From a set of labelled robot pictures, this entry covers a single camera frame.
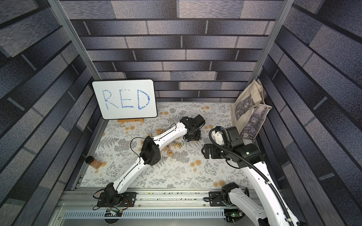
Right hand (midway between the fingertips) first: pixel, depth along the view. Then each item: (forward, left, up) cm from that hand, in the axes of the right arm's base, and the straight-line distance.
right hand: (209, 148), depth 70 cm
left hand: (+16, +4, -18) cm, 24 cm away
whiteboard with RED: (+38, +56, -1) cm, 67 cm away
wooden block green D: (+11, +17, -18) cm, 27 cm away
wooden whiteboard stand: (+31, +62, -17) cm, 71 cm away
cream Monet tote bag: (+28, -28, -2) cm, 40 cm away
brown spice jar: (-4, +66, -12) cm, 67 cm away
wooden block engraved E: (+5, +23, -18) cm, 29 cm away
